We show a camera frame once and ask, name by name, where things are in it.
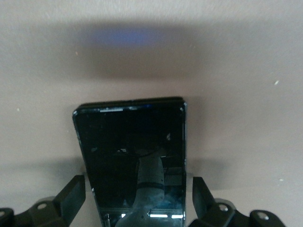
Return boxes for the black smartphone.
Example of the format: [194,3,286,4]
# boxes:
[72,96,188,227]

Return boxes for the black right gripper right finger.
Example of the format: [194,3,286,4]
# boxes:
[189,176,285,227]

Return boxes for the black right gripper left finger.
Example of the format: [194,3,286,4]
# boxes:
[0,174,86,227]

